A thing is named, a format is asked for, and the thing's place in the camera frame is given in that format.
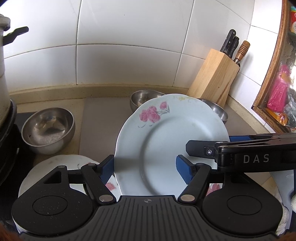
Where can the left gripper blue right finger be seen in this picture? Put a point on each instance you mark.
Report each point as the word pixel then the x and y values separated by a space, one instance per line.
pixel 185 168

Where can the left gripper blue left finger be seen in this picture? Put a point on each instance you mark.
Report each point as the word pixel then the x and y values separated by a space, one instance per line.
pixel 106 168

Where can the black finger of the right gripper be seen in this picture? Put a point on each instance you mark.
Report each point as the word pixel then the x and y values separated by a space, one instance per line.
pixel 202 149

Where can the white floral plate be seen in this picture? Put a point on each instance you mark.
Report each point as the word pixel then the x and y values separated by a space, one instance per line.
pixel 154 135

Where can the steel bowl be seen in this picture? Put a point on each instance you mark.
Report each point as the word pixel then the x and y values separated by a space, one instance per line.
pixel 141 96
pixel 48 131
pixel 217 109

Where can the white cloth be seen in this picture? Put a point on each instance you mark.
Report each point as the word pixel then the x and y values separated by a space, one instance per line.
pixel 285 182

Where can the pink plastic bag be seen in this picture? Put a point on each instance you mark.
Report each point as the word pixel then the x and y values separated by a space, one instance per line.
pixel 278 94

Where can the white floral plate below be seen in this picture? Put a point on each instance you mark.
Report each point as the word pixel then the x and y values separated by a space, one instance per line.
pixel 63 201

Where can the wooden knife block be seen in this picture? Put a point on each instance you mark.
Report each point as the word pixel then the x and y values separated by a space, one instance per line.
pixel 214 79

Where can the black stove top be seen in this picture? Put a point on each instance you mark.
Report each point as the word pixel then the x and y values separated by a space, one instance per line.
pixel 16 160

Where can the large metal pot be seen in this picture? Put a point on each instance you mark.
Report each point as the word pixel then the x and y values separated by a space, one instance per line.
pixel 5 24

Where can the wooden window frame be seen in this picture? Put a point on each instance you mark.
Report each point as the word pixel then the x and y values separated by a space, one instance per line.
pixel 284 53

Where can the wooden knife handle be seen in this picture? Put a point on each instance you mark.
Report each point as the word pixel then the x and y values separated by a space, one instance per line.
pixel 242 51

